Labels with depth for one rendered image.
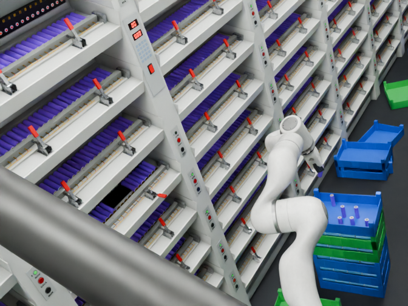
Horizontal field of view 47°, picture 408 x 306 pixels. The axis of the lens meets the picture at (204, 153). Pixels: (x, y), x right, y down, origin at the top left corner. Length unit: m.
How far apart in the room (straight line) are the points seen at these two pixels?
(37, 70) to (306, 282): 0.96
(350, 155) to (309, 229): 1.78
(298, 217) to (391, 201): 1.54
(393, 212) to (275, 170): 1.49
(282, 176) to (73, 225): 1.26
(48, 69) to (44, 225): 1.25
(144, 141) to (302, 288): 0.73
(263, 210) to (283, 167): 0.14
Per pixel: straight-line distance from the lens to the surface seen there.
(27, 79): 1.39
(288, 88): 2.56
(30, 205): 0.18
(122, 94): 1.58
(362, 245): 2.19
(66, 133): 1.47
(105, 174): 1.58
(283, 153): 1.43
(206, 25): 1.94
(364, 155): 3.12
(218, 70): 2.01
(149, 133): 1.70
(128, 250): 0.16
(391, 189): 2.97
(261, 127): 2.30
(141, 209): 1.71
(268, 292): 2.54
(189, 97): 1.85
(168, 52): 1.77
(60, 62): 1.43
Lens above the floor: 1.92
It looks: 31 degrees down
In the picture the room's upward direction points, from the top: 20 degrees counter-clockwise
